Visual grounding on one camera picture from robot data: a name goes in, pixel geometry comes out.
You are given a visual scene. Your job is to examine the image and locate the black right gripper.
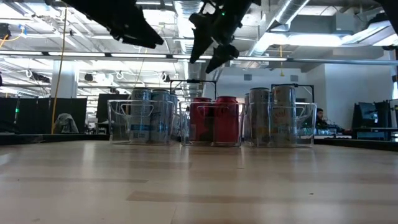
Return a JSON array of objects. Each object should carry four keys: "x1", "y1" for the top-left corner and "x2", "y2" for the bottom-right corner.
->
[{"x1": 189, "y1": 0, "x2": 261, "y2": 75}]

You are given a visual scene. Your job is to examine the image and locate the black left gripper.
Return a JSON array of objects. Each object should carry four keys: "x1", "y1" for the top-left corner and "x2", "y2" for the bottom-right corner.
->
[{"x1": 62, "y1": 0, "x2": 165, "y2": 50}]

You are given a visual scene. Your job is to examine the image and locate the red black Vader cola can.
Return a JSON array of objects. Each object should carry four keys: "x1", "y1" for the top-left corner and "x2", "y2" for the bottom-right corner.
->
[{"x1": 189, "y1": 97, "x2": 215, "y2": 144}]

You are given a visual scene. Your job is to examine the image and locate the red Coca-Cola Zero can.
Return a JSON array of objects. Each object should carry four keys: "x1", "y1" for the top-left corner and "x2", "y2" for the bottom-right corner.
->
[{"x1": 213, "y1": 95, "x2": 240, "y2": 144}]

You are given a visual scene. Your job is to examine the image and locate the clear plastic storage bin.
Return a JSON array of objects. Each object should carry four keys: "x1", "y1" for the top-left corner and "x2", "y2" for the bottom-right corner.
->
[
  {"x1": 179, "y1": 101, "x2": 246, "y2": 147},
  {"x1": 107, "y1": 99, "x2": 182, "y2": 146},
  {"x1": 243, "y1": 101, "x2": 318, "y2": 149}
]

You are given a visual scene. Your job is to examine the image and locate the white ceiling light bar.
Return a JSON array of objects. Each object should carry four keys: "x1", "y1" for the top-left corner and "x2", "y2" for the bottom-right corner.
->
[
  {"x1": 172, "y1": 54, "x2": 213, "y2": 60},
  {"x1": 0, "y1": 50, "x2": 44, "y2": 56},
  {"x1": 48, "y1": 51, "x2": 106, "y2": 57},
  {"x1": 111, "y1": 53, "x2": 168, "y2": 59},
  {"x1": 236, "y1": 56, "x2": 289, "y2": 62}
]

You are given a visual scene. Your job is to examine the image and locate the black panel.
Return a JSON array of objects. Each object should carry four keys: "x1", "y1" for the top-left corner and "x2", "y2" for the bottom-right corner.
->
[{"x1": 95, "y1": 93, "x2": 131, "y2": 124}]

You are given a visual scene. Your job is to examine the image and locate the white pillar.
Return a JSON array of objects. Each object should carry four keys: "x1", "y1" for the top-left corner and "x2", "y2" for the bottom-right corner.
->
[{"x1": 51, "y1": 59, "x2": 78, "y2": 100}]

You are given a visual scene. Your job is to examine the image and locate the chair with grey jacket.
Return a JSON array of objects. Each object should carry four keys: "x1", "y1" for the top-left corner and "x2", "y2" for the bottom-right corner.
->
[{"x1": 52, "y1": 113, "x2": 80, "y2": 135}]

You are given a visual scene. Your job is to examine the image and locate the grey horizontal pipe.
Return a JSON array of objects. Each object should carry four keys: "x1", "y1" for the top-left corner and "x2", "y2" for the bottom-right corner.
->
[{"x1": 285, "y1": 57, "x2": 398, "y2": 67}]

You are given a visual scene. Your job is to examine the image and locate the person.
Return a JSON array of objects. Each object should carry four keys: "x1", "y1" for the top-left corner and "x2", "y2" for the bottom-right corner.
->
[{"x1": 313, "y1": 107, "x2": 354, "y2": 135}]

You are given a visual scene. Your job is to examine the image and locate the black ceiling device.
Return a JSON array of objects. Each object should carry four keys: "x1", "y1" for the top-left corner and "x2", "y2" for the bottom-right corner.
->
[{"x1": 0, "y1": 23, "x2": 12, "y2": 40}]

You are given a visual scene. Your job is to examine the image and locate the black partition panels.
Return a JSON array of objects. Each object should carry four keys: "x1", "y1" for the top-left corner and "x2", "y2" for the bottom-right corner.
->
[{"x1": 0, "y1": 97, "x2": 88, "y2": 135}]

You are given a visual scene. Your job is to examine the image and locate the black pole green light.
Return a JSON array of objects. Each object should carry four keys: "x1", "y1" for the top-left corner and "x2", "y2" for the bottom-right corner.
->
[{"x1": 14, "y1": 98, "x2": 21, "y2": 125}]

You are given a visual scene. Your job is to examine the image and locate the black monitor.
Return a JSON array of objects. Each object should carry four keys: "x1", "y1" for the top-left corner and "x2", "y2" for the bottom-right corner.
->
[
  {"x1": 352, "y1": 101, "x2": 390, "y2": 141},
  {"x1": 388, "y1": 98, "x2": 398, "y2": 141}
]

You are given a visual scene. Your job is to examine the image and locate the silver ventilation duct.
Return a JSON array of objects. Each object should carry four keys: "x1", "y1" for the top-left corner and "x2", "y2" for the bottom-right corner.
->
[
  {"x1": 248, "y1": 0, "x2": 312, "y2": 57},
  {"x1": 172, "y1": 0, "x2": 208, "y2": 100}
]

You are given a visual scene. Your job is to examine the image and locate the yellow hanging cord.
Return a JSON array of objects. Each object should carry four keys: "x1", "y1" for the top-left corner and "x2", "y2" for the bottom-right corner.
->
[{"x1": 279, "y1": 45, "x2": 285, "y2": 78}]

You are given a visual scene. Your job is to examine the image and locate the yellow cable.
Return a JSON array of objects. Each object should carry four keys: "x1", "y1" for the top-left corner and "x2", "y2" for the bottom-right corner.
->
[{"x1": 50, "y1": 6, "x2": 68, "y2": 135}]

